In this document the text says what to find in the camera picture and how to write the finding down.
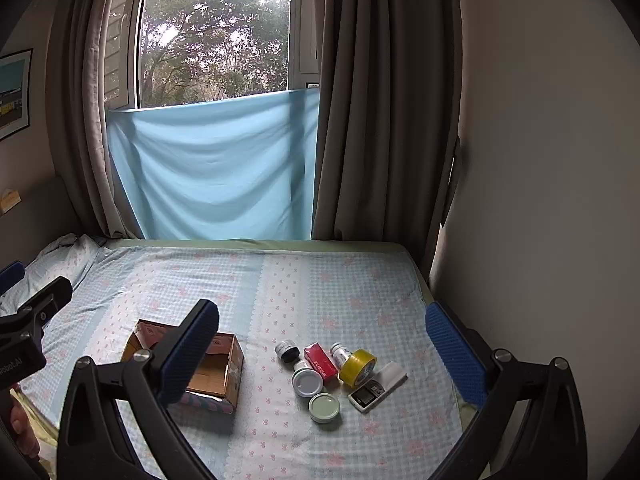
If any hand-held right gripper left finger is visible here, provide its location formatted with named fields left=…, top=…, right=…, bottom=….
left=56, top=299, right=221, bottom=480

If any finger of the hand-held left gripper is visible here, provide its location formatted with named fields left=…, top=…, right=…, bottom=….
left=0, top=261, right=26, bottom=295
left=0, top=276, right=74, bottom=332

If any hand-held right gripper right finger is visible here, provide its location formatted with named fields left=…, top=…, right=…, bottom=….
left=425, top=301, right=587, bottom=480

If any cardboard box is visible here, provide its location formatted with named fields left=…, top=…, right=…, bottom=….
left=121, top=319, right=246, bottom=415

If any red carton box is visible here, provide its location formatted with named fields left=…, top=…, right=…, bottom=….
left=303, top=342, right=342, bottom=387

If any person's left hand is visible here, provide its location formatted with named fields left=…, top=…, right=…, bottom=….
left=10, top=399, right=42, bottom=459

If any small grey digital device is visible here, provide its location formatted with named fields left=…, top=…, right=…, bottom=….
left=348, top=379, right=390, bottom=414

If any yellow tape roll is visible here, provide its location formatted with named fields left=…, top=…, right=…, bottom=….
left=338, top=349, right=377, bottom=387

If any white pill bottle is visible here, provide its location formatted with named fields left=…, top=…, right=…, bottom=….
left=330, top=342, right=354, bottom=370

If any white lid jar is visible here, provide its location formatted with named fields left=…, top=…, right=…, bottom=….
left=292, top=367, right=326, bottom=399

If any green lid jar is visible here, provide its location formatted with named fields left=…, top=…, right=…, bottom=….
left=308, top=392, right=342, bottom=424

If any green mattress cover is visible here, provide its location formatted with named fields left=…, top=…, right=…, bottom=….
left=100, top=238, right=437, bottom=307

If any grey-brown curtain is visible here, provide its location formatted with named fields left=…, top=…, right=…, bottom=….
left=312, top=0, right=464, bottom=272
left=46, top=0, right=152, bottom=239

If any light blue hanging cloth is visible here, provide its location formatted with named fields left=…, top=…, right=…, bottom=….
left=106, top=87, right=321, bottom=241

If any window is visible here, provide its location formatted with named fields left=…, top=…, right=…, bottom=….
left=104, top=0, right=322, bottom=111

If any yellow wall fixture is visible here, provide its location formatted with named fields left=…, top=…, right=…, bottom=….
left=0, top=187, right=22, bottom=217

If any wall poster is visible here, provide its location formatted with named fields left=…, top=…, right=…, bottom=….
left=0, top=48, right=34, bottom=142

